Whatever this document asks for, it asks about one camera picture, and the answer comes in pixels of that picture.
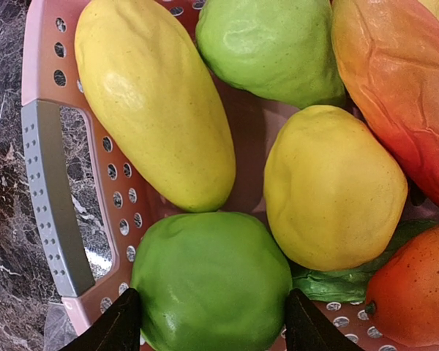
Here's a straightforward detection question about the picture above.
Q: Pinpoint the yellow toy banana piece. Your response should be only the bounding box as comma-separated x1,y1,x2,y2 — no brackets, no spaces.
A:
75,1,236,212

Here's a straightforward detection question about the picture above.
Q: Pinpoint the green toy lime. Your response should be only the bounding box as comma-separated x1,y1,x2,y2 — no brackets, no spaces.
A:
195,1,346,109
131,212,292,350

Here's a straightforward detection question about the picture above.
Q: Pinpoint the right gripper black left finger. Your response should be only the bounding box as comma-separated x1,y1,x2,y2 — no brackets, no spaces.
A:
61,287,142,351

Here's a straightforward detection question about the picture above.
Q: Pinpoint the small yellow toy lemon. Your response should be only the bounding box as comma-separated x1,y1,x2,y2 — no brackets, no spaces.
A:
263,105,408,271

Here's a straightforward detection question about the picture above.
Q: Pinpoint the green orange toy mango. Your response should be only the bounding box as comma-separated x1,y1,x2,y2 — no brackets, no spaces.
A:
365,225,439,347

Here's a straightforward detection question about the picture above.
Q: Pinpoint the red orange toy mango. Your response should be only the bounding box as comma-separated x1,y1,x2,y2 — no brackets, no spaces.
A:
331,1,439,207

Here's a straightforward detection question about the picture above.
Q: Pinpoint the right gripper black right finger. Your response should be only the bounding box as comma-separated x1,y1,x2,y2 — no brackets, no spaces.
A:
285,289,359,351

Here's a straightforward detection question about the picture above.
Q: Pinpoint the yellow toy fruit front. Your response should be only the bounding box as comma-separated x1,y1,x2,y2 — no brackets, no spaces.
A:
419,0,439,21

